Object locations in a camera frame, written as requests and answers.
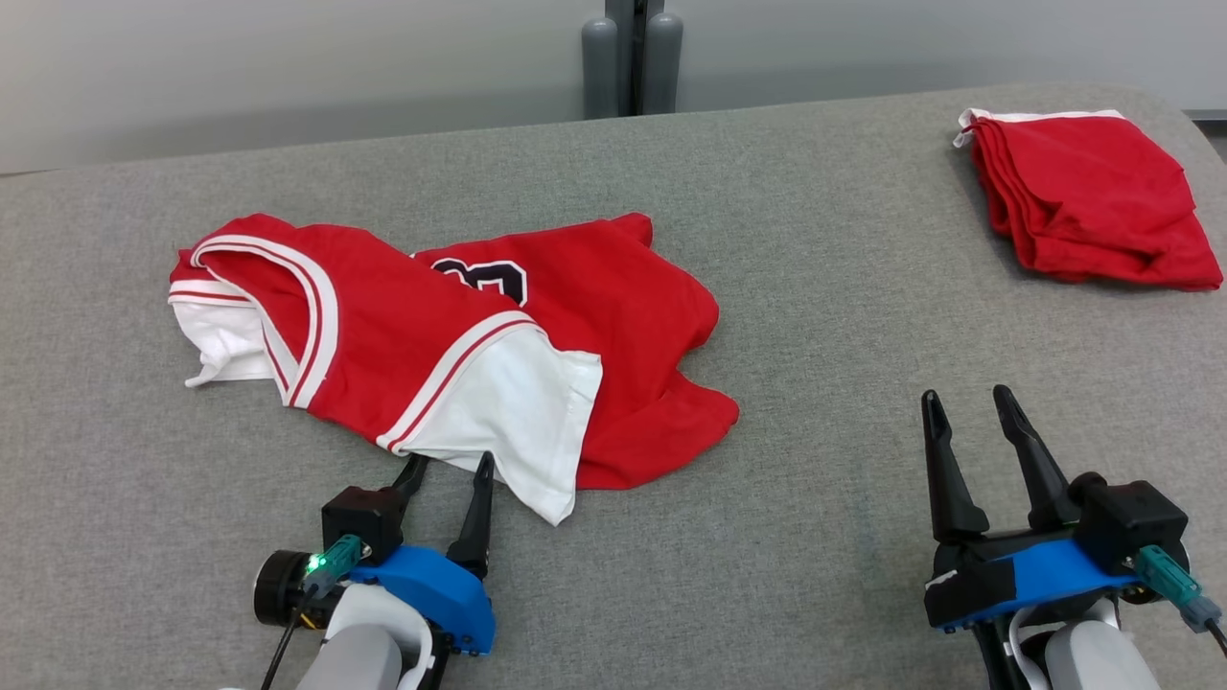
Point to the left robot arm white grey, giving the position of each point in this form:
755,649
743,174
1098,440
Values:
359,661

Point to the red shorts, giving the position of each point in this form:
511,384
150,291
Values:
1083,192

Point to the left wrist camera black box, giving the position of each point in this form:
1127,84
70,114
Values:
359,517

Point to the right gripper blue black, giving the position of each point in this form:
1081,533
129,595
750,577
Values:
1035,575

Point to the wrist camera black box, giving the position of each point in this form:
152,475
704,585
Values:
359,517
1131,517

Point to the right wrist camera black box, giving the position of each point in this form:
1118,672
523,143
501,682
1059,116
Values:
1131,517

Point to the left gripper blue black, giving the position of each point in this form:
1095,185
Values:
441,594

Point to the grey partition post two feet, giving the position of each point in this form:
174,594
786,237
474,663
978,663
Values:
602,67

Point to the red white basketball jersey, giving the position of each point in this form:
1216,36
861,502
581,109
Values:
613,316

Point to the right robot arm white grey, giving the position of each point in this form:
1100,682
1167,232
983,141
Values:
1093,661

